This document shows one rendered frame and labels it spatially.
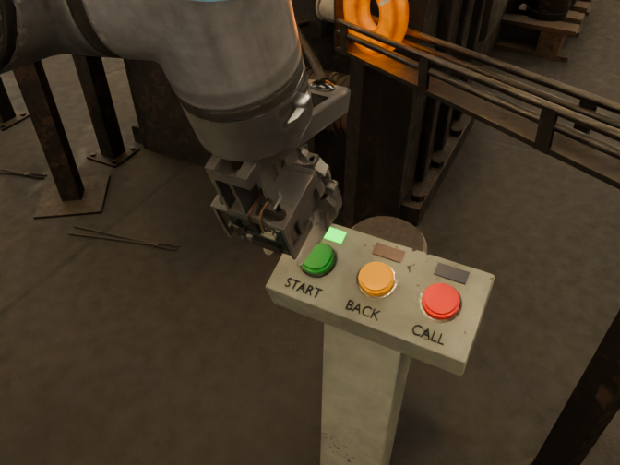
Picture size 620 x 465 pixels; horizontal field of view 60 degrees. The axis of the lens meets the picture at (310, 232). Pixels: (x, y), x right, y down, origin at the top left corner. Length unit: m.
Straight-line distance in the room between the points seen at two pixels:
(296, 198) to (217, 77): 0.15
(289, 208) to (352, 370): 0.32
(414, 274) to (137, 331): 0.91
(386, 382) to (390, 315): 0.12
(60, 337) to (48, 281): 0.21
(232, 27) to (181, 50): 0.03
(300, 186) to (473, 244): 1.21
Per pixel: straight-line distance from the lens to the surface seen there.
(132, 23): 0.33
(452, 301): 0.60
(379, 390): 0.71
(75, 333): 1.45
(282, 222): 0.43
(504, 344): 1.39
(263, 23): 0.32
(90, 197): 1.85
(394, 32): 1.02
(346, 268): 0.63
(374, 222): 0.82
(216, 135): 0.37
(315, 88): 0.51
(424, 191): 1.67
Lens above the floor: 1.04
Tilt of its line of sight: 41 degrees down
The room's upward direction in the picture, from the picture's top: straight up
